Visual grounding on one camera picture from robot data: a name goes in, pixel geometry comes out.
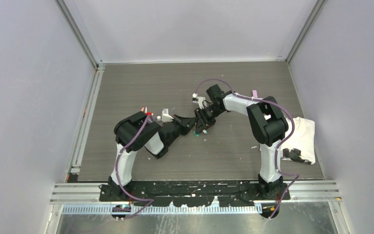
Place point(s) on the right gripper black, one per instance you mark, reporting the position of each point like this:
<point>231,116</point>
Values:
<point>202,121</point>

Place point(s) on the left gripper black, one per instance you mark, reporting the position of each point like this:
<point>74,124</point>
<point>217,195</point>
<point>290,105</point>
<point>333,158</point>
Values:
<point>186,123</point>

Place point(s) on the white pen teal end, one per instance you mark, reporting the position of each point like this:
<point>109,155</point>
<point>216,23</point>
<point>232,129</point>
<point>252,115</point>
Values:
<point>197,133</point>

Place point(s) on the pink highlighter pen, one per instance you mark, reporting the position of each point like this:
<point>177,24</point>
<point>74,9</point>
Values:
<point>254,94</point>

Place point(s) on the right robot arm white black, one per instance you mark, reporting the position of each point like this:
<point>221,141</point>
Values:
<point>267,123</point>

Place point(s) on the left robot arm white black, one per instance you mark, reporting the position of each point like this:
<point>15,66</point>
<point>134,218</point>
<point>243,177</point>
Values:
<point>141,131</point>

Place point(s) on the white cloth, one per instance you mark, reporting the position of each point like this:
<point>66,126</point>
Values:
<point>302,140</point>

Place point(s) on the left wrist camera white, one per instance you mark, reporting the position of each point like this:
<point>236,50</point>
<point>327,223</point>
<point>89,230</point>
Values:
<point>165,116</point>

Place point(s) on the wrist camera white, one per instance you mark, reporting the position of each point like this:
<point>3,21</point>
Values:
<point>165,116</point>
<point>198,100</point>

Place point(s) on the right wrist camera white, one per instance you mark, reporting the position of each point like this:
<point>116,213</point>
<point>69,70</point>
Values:
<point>198,100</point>

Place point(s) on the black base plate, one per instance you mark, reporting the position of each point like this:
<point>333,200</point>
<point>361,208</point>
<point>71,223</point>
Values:
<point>192,193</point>

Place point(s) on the aluminium frame rail left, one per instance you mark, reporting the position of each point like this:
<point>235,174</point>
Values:
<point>85,123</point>

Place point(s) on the slotted cable duct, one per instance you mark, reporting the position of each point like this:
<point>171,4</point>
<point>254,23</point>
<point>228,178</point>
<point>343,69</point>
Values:
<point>123,209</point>

